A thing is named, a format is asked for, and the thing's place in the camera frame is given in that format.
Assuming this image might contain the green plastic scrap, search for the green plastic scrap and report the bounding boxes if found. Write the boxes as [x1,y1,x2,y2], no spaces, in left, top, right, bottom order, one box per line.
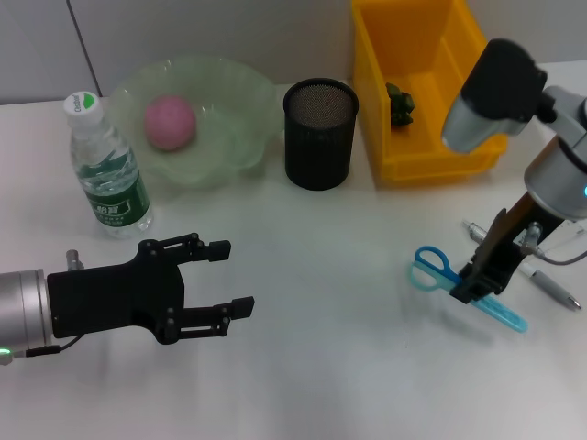
[383,82,416,128]

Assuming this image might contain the pink peach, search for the pink peach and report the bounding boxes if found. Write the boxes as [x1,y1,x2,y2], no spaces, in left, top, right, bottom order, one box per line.
[144,94,198,152]

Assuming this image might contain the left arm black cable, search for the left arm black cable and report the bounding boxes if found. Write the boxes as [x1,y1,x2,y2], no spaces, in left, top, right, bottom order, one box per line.
[0,248,87,367]

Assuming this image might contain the blue scissors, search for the blue scissors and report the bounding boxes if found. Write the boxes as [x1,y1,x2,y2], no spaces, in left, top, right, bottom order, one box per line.
[405,246,529,335]

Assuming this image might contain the grey white pen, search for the grey white pen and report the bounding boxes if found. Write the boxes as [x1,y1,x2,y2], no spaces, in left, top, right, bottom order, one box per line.
[461,219,583,312]

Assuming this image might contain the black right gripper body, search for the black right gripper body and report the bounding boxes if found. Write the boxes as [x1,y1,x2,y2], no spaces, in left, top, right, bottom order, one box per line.
[471,192,569,298]

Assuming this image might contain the black mesh pen holder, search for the black mesh pen holder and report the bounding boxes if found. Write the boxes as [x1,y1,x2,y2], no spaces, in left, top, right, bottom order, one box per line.
[282,78,360,192]

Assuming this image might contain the yellow plastic bin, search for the yellow plastic bin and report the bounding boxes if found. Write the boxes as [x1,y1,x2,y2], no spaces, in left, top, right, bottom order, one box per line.
[350,0,514,184]

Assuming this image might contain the clear green-label water bottle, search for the clear green-label water bottle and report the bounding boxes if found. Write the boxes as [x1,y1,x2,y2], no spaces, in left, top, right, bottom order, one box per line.
[63,90,155,238]

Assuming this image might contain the green glass fruit plate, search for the green glass fruit plate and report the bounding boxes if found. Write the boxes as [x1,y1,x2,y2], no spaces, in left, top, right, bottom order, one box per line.
[108,54,285,192]

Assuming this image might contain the right wrist camera housing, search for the right wrist camera housing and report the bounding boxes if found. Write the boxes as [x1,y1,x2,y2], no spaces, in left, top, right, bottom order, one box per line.
[440,38,559,153]

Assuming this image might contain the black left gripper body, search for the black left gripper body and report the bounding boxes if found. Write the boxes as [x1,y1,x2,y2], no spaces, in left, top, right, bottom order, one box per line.
[47,233,187,345]

